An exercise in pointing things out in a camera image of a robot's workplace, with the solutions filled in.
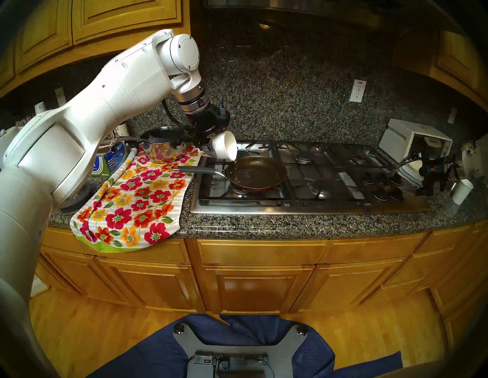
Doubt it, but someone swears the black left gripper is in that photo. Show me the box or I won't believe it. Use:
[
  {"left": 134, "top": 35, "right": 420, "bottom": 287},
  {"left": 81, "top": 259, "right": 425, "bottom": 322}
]
[{"left": 188, "top": 106, "right": 232, "bottom": 160}]

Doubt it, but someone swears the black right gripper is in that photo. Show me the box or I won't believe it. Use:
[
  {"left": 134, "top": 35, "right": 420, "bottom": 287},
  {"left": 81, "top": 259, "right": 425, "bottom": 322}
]
[{"left": 398, "top": 151, "right": 460, "bottom": 195}]

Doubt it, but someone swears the white paper cup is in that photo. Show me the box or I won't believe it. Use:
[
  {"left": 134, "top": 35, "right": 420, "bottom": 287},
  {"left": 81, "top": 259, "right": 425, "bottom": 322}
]
[
  {"left": 452, "top": 178, "right": 474, "bottom": 205},
  {"left": 212, "top": 131, "right": 239, "bottom": 161}
]

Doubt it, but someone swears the white toaster oven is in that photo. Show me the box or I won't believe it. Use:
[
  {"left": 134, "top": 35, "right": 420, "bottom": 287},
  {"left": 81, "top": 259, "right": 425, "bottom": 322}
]
[{"left": 379, "top": 119, "right": 453, "bottom": 164}]

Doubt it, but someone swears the narrow black cast iron grate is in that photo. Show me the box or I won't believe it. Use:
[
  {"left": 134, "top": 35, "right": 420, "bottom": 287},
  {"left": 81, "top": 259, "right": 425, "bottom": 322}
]
[{"left": 331, "top": 144, "right": 397, "bottom": 172}]

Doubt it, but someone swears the stainless steel saucepan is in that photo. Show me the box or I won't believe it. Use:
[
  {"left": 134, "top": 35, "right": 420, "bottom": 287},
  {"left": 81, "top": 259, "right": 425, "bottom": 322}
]
[{"left": 114, "top": 126, "right": 197, "bottom": 164}]

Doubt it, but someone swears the dark nonstick frying pan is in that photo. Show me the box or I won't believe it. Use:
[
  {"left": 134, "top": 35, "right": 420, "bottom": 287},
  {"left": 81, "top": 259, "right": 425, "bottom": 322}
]
[{"left": 177, "top": 156, "right": 288, "bottom": 193}]

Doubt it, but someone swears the stainless steel gas cooktop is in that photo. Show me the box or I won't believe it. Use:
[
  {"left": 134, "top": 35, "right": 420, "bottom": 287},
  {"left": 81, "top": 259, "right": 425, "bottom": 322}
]
[{"left": 189, "top": 139, "right": 431, "bottom": 216}]

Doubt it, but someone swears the floral kitchen towel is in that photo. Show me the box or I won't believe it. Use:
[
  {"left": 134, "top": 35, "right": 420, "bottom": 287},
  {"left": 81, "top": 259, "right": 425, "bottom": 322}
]
[{"left": 70, "top": 142, "right": 206, "bottom": 254}]

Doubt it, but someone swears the wooden drawer front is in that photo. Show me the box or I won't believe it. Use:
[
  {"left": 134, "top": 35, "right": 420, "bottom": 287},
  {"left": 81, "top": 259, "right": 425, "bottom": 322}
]
[
  {"left": 196, "top": 239, "right": 329, "bottom": 266},
  {"left": 88, "top": 238, "right": 190, "bottom": 264},
  {"left": 322, "top": 232, "right": 427, "bottom": 264}
]

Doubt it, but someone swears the blue foodservice foil box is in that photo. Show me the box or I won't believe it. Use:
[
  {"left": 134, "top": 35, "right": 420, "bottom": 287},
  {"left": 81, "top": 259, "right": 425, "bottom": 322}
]
[{"left": 91, "top": 141, "right": 128, "bottom": 178}]

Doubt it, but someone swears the wooden lower cabinet run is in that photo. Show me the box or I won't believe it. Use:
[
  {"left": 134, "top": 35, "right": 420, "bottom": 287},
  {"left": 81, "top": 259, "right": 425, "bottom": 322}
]
[{"left": 34, "top": 215, "right": 488, "bottom": 351}]

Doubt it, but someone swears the wooden upper cabinet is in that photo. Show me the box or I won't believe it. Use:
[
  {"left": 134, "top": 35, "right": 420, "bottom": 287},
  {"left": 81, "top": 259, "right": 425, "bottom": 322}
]
[
  {"left": 393, "top": 29, "right": 488, "bottom": 111},
  {"left": 0, "top": 0, "right": 191, "bottom": 99}
]

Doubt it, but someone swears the wooden cabinet door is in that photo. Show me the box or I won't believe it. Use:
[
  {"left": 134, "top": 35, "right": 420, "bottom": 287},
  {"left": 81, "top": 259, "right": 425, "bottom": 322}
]
[
  {"left": 202, "top": 265, "right": 316, "bottom": 315},
  {"left": 292, "top": 258, "right": 405, "bottom": 313},
  {"left": 95, "top": 257, "right": 204, "bottom": 313}
]

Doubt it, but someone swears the dark round lid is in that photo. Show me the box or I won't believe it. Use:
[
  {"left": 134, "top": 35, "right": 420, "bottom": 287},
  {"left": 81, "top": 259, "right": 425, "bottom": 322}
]
[{"left": 61, "top": 183, "right": 94, "bottom": 212}]

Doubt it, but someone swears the stainless range hood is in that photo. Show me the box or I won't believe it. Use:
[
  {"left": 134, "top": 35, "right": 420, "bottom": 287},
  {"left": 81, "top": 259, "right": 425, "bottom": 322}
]
[{"left": 202, "top": 0, "right": 401, "bottom": 29}]

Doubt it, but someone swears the dark blue moving blanket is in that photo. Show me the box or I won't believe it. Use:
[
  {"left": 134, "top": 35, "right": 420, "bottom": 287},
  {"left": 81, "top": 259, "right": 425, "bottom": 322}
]
[{"left": 88, "top": 313, "right": 403, "bottom": 378}]

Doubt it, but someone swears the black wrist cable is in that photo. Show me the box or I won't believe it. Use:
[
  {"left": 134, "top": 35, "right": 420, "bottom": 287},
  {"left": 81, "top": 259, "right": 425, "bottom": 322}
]
[{"left": 162, "top": 99, "right": 191, "bottom": 130}]

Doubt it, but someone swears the white duplex wall outlet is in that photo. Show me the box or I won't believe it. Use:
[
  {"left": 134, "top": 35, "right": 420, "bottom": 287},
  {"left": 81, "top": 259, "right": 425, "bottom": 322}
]
[{"left": 349, "top": 79, "right": 367, "bottom": 103}]

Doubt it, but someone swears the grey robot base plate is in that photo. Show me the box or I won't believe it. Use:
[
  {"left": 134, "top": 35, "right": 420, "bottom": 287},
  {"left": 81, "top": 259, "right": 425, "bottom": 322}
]
[{"left": 173, "top": 323, "right": 308, "bottom": 378}]

